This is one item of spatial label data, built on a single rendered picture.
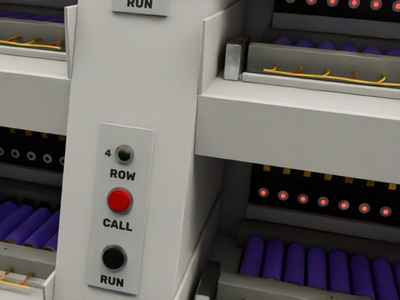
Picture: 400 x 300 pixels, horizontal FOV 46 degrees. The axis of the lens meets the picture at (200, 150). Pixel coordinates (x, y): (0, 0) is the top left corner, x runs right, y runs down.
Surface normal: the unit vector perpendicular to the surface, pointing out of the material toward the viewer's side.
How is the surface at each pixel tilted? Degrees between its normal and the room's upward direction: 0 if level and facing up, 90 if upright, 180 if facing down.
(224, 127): 105
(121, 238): 90
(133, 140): 90
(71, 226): 90
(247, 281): 16
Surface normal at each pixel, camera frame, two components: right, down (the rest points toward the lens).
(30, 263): -0.22, 0.36
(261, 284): 0.06, -0.92
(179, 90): -0.20, 0.10
